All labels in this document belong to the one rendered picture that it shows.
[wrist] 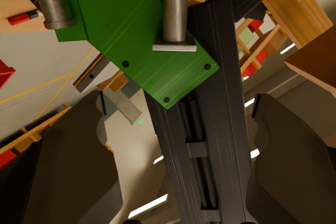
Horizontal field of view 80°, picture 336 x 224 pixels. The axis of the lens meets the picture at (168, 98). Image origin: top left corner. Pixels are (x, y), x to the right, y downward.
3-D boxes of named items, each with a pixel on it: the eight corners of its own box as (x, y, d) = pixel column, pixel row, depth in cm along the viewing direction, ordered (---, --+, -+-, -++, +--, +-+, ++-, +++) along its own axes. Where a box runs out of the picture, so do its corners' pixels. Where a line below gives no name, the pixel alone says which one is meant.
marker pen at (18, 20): (57, 2, 53) (61, 7, 54) (56, 6, 55) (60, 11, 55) (7, 17, 45) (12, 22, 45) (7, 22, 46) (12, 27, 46)
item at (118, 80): (106, 73, 733) (120, 88, 742) (91, 82, 667) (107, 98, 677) (123, 53, 666) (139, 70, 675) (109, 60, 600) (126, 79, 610)
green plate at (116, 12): (82, 9, 35) (168, 87, 42) (58, 18, 27) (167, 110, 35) (126, -48, 30) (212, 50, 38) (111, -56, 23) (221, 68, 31)
